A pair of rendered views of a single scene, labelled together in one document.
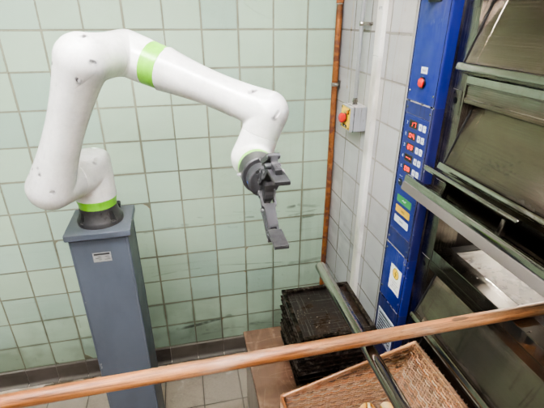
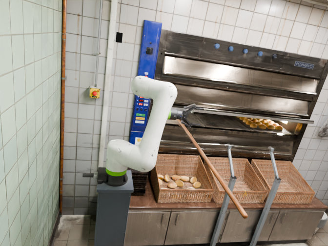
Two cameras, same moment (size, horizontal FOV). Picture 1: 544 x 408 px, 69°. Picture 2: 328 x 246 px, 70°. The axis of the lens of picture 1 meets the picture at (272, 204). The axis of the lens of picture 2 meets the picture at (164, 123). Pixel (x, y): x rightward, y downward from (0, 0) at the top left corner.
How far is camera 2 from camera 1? 209 cm
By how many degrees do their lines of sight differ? 84
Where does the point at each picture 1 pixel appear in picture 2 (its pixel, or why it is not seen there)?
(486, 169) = not seen: hidden behind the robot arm
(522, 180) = (182, 96)
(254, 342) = not seen: hidden behind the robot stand
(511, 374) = (183, 138)
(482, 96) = (167, 79)
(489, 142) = not seen: hidden behind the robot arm
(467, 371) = (174, 146)
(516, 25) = (174, 63)
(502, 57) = (174, 71)
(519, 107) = (178, 81)
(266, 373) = (133, 203)
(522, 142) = (178, 88)
